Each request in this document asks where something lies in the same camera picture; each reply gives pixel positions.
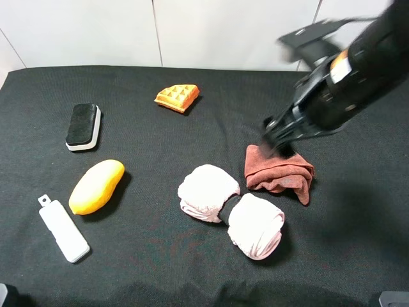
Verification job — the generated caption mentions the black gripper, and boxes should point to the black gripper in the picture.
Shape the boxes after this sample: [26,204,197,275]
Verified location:
[260,102,346,160]

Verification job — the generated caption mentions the pink towel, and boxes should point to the pink towel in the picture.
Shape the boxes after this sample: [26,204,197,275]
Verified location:
[178,164,285,260]

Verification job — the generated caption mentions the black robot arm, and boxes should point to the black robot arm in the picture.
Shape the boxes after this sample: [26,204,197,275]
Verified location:
[261,1,408,159]

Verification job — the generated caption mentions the grey object bottom right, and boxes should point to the grey object bottom right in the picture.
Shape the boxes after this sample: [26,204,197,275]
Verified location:
[379,291,409,307]

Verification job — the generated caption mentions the grey object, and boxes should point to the grey object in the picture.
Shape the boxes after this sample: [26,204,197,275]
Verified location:
[0,283,9,307]
[379,291,409,307]

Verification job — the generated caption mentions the grey object bottom left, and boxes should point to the grey object bottom left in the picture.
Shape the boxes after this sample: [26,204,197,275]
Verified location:
[0,283,9,307]

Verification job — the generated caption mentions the reddish brown cloth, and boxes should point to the reddish brown cloth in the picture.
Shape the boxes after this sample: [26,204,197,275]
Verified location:
[244,145,315,206]

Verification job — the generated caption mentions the orange waffle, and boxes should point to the orange waffle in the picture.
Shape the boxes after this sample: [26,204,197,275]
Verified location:
[154,84,200,114]

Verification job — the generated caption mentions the yellow mango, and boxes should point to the yellow mango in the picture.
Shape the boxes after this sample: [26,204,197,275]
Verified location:
[68,159,125,215]

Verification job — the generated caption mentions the black and white eraser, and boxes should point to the black and white eraser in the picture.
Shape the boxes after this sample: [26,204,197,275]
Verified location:
[65,103,102,152]

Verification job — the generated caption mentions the white plastic case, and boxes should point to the white plastic case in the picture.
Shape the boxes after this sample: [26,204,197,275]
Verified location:
[38,194,90,264]

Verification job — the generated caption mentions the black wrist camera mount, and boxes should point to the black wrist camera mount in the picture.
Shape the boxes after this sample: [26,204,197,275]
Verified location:
[278,17,376,70]

